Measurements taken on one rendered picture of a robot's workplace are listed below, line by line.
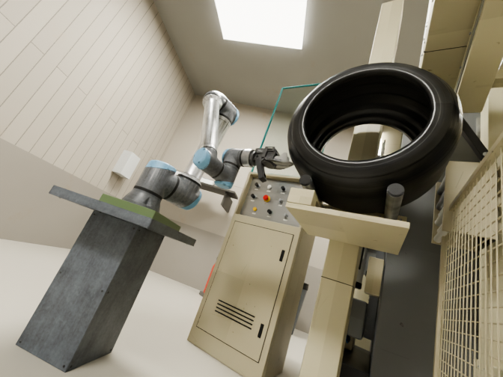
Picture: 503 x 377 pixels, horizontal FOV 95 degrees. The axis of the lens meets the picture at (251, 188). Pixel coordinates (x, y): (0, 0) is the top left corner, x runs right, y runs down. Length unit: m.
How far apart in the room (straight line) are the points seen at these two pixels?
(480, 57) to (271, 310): 1.49
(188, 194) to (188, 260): 2.86
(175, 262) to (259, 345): 2.85
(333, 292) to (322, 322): 0.13
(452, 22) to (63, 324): 1.89
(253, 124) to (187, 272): 3.03
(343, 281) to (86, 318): 1.03
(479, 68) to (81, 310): 1.78
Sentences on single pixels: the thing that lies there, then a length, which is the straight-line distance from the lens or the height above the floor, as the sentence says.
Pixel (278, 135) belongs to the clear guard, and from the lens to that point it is 2.05.
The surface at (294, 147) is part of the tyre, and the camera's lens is 0.95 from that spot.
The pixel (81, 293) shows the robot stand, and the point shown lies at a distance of 1.22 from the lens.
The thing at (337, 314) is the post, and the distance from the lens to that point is 1.11.
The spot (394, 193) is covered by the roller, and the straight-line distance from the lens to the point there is 0.81.
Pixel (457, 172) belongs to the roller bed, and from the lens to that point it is 1.21.
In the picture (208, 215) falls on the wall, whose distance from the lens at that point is 4.18.
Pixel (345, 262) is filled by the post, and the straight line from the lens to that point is 1.12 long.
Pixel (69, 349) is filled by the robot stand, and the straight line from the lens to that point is 1.24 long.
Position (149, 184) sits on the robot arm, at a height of 0.76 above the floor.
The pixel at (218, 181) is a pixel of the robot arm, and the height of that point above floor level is 0.87.
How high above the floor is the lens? 0.55
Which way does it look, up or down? 18 degrees up
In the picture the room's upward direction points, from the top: 20 degrees clockwise
